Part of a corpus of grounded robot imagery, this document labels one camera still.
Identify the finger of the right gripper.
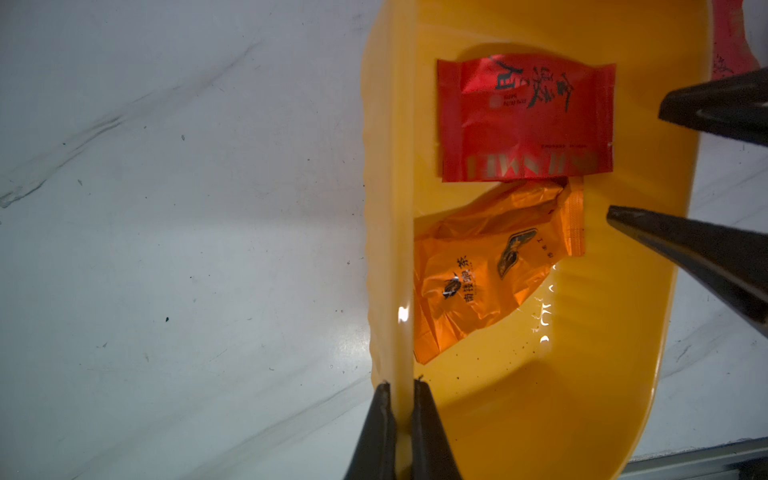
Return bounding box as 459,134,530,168
606,205,767,335
658,68,767,146

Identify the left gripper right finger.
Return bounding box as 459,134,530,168
411,379,462,480

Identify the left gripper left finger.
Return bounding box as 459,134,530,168
344,382,397,480

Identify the red tea bag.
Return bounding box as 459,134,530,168
436,54,616,183
711,0,760,80

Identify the yellow plastic storage box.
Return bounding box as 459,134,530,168
361,1,712,479

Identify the orange tea bag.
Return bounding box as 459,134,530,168
413,177,586,365

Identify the aluminium mounting rail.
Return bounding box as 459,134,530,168
619,437,767,480

